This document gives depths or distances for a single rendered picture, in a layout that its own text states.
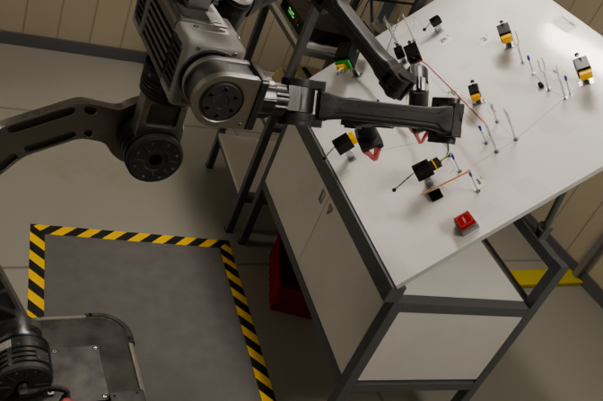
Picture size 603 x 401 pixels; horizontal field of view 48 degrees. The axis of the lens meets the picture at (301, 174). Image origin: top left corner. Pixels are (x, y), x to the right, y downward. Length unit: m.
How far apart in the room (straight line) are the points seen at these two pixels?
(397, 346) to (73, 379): 1.04
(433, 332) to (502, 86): 0.88
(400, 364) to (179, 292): 1.08
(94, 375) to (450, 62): 1.67
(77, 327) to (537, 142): 1.63
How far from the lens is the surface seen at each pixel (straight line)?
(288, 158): 2.93
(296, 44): 2.93
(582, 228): 4.63
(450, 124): 1.54
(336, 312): 2.45
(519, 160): 2.23
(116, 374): 2.35
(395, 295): 2.11
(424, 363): 2.47
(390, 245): 2.17
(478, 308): 2.34
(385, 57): 1.98
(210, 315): 2.97
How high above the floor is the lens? 2.05
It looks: 30 degrees down
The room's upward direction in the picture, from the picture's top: 24 degrees clockwise
